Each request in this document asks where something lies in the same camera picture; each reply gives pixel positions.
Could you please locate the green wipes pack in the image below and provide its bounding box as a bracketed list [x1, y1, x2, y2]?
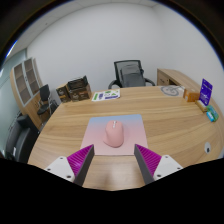
[205, 105, 220, 123]

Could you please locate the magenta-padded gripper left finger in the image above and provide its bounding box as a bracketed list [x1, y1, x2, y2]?
[43, 144, 96, 187]

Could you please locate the pink and blue mouse pad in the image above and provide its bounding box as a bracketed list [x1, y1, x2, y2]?
[80, 114, 149, 157]

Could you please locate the black padded armchair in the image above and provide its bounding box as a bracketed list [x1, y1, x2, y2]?
[3, 113, 40, 164]

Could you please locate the wooden side desk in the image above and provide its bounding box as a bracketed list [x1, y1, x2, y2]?
[156, 68, 201, 91]

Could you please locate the grey backpack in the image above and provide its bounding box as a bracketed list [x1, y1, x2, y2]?
[119, 63, 147, 89]

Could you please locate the black mesh office chair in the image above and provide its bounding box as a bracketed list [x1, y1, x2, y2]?
[107, 59, 156, 90]

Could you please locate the small brown cardboard box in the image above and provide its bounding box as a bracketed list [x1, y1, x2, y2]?
[55, 84, 72, 104]

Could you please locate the green and purple leaflet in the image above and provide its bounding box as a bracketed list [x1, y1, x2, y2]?
[91, 88, 121, 102]

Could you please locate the small black swivel chair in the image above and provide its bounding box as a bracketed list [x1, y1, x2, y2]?
[36, 83, 58, 118]

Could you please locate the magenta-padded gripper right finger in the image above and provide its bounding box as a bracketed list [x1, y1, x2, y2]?
[133, 143, 184, 185]

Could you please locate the black device on box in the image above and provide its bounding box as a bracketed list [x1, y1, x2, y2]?
[66, 75, 89, 91]

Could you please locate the wooden shelf unit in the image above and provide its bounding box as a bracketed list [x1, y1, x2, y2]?
[9, 57, 51, 131]

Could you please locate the large brown cardboard box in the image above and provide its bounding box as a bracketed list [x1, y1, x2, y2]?
[66, 83, 93, 103]

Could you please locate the purple standing pouch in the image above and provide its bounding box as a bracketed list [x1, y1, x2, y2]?
[198, 78, 214, 107]

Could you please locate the pink computer mouse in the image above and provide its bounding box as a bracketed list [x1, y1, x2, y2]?
[102, 120, 125, 149]

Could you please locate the white round desk grommet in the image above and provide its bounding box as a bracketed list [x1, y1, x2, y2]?
[203, 141, 212, 155]

